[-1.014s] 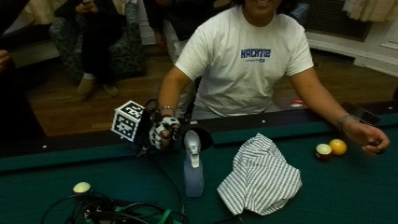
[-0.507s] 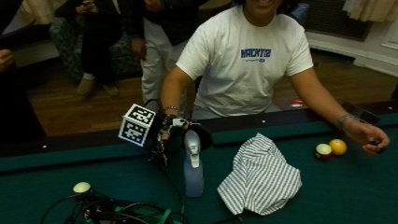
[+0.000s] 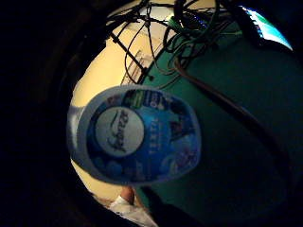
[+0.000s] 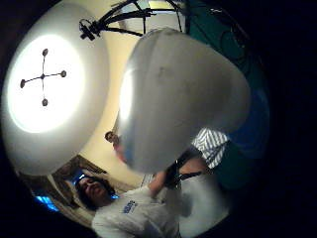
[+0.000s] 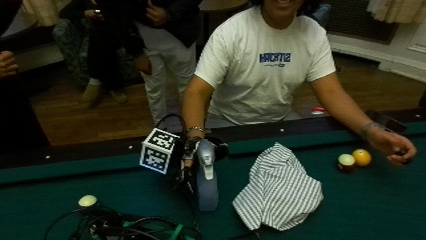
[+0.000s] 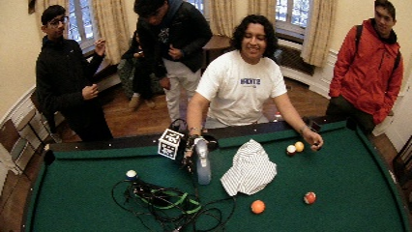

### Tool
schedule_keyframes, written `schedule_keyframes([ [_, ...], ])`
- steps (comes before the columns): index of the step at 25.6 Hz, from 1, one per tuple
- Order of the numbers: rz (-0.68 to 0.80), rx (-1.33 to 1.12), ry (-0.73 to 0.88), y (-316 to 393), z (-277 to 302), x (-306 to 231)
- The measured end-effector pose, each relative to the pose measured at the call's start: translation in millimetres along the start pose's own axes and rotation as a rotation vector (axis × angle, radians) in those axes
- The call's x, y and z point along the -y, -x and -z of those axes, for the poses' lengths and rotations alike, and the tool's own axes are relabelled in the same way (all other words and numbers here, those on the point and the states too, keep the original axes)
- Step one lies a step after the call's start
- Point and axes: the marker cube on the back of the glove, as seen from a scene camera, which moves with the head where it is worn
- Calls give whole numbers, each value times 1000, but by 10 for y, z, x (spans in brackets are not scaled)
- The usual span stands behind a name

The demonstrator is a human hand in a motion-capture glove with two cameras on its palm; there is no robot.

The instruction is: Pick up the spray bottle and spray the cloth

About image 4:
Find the round white ceiling lamp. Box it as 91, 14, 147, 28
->
1, 3, 111, 177

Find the black wrist strap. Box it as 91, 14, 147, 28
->
163, 149, 203, 190

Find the the person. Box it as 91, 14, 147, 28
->
74, 170, 232, 238

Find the black cross-shaped ceiling fixture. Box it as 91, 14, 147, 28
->
19, 48, 67, 107

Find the black camera on arm stand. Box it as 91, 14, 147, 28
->
78, 0, 186, 42

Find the teal and blue curtain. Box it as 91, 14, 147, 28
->
185, 0, 271, 191

